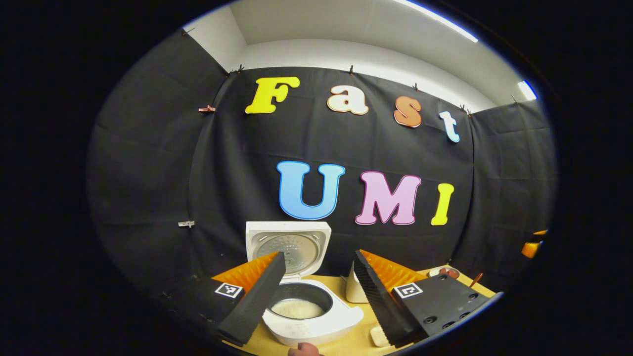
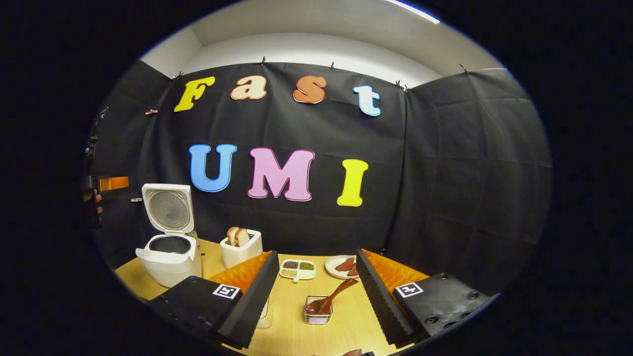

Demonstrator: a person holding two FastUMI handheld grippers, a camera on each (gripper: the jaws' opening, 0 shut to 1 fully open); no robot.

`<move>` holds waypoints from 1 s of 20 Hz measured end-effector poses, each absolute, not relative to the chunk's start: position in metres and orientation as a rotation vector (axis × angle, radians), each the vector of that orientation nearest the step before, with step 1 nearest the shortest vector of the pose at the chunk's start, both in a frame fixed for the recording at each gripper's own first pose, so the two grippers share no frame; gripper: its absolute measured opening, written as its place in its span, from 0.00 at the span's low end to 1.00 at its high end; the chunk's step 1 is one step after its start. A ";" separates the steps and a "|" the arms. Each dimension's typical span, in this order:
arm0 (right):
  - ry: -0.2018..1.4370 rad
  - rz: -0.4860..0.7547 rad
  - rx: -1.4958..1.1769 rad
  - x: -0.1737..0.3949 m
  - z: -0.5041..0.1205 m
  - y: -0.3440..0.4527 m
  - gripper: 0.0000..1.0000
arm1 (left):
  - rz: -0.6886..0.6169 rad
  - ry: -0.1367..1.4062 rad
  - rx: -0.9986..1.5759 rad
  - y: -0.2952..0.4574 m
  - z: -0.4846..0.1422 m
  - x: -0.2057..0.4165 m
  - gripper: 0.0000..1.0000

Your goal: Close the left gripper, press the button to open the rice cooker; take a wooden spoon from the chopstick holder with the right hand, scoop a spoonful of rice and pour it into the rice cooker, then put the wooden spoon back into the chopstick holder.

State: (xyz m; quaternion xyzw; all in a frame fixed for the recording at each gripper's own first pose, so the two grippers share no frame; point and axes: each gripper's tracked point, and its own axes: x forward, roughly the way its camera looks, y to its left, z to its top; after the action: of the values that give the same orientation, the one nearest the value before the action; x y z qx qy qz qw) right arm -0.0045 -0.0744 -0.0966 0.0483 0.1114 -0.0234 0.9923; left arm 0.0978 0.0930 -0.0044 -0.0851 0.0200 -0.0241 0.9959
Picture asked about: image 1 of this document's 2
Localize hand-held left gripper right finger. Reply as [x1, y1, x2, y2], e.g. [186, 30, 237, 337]
[353, 250, 495, 348]

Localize black backdrop cloth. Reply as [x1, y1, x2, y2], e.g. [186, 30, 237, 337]
[87, 30, 557, 317]

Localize row of black cloth clips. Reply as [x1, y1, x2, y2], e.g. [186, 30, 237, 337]
[181, 27, 520, 117]

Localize white chopstick holder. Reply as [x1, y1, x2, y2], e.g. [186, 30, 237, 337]
[345, 262, 369, 304]

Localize white rice cooker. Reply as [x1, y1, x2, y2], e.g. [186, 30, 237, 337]
[246, 221, 364, 347]

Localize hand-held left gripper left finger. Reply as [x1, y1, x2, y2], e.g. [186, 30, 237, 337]
[148, 251, 287, 347]

